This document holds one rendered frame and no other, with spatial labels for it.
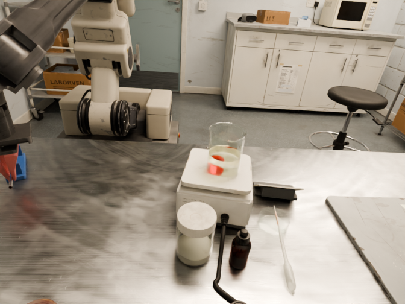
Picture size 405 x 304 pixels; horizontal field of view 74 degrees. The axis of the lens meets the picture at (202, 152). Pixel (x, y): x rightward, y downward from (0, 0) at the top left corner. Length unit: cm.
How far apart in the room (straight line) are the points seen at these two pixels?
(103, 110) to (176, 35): 225
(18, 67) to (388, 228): 68
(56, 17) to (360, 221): 64
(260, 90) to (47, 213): 269
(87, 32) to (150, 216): 96
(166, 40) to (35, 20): 294
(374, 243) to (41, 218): 58
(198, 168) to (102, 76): 92
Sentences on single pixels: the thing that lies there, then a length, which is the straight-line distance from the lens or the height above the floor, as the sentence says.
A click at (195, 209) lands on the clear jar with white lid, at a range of 41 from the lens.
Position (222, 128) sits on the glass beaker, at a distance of 47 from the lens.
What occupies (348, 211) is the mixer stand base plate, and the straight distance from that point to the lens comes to 61.
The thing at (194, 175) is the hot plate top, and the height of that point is 84.
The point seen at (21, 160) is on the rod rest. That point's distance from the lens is 72.
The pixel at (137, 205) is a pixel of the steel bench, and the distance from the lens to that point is 54.
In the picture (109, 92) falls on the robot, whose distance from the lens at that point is 130.
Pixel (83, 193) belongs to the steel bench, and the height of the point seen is 75.
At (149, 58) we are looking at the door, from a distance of 347.
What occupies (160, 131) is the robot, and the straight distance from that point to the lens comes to 153.
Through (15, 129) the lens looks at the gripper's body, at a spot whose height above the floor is 87.
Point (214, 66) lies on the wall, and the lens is 348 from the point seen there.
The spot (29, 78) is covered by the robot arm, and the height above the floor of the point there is 97.
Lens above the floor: 111
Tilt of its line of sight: 30 degrees down
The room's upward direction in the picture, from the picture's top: 5 degrees clockwise
